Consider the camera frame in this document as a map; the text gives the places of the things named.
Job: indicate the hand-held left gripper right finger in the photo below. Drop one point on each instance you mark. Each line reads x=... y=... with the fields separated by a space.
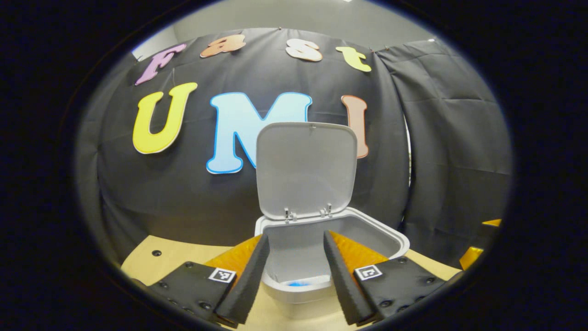
x=344 y=285

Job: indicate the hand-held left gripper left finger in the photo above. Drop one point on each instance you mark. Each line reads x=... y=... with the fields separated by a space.
x=248 y=285

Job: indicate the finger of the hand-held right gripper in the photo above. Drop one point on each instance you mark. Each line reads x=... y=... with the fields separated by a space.
x=493 y=222
x=471 y=257

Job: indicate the blue paper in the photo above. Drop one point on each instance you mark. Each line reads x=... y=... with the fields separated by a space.
x=298 y=283

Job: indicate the grey desktop garbage bin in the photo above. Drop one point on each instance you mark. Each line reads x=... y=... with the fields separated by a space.
x=305 y=165

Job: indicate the wooden desktop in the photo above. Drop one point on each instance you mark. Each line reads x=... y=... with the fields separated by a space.
x=174 y=257

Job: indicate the black backdrop cloth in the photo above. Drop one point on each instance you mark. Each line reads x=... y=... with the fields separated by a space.
x=161 y=193

